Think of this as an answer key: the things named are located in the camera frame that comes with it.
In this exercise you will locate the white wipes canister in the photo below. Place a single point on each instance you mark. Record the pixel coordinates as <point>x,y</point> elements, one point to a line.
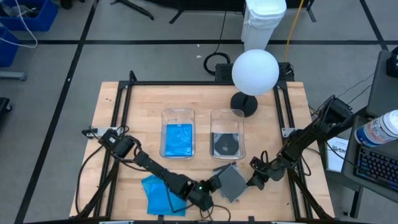
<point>376,130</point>

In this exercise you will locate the white globe table lamp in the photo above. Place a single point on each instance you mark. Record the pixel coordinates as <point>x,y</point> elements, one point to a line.
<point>255,71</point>

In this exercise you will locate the white trash bin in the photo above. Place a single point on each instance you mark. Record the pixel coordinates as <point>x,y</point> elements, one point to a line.
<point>261,25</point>

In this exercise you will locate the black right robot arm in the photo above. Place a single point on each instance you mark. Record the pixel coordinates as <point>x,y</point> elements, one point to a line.
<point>311,133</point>

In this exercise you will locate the dark computer desk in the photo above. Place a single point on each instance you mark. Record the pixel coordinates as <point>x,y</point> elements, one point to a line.
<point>349,168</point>

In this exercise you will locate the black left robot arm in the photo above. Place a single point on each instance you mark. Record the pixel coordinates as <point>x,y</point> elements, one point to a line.
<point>174,183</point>

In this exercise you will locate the black aluminium table frame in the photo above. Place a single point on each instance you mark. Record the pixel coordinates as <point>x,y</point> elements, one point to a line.
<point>202,83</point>

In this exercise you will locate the blue plastic crate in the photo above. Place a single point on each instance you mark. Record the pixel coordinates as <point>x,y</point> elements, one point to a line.
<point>7,49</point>
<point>43,18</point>

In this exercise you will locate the grey floor bar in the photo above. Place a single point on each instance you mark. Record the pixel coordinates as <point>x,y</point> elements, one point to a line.
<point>12,75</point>

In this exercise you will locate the black vented box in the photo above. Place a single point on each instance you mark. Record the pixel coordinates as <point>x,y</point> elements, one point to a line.
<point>224,73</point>

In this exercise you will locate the black floor object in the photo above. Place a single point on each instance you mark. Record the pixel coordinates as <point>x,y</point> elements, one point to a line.
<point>3,104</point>

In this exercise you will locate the black desk device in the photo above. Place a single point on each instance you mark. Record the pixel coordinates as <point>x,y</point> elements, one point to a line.
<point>393,62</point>

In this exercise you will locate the grey side table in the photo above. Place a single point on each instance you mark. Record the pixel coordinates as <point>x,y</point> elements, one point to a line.
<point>382,93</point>

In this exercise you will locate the clear plastic storage bin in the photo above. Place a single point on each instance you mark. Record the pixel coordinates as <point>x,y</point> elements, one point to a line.
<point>227,119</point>
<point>177,115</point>

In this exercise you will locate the white paper sheet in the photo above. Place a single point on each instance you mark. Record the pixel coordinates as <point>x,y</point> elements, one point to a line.
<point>334,155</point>

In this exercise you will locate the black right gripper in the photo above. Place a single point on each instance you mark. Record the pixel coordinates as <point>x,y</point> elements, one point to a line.
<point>269,169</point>

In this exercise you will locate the black stand leg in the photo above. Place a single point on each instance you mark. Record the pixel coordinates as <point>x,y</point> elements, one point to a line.
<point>133,7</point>
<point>178,14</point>

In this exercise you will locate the black keyboard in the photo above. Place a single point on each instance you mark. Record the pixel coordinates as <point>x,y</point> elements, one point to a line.
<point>376,168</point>

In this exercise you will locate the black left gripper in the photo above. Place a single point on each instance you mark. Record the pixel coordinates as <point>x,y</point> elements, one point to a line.
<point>202,197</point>

